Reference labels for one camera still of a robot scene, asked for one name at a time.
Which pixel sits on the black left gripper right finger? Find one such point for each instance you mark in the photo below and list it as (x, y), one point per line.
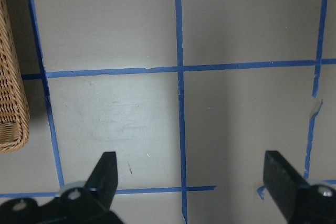
(283, 182)

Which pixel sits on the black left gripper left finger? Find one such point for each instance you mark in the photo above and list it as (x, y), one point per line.
(103, 180)

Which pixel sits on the brown wicker basket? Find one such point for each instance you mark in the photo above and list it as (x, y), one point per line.
(14, 106)

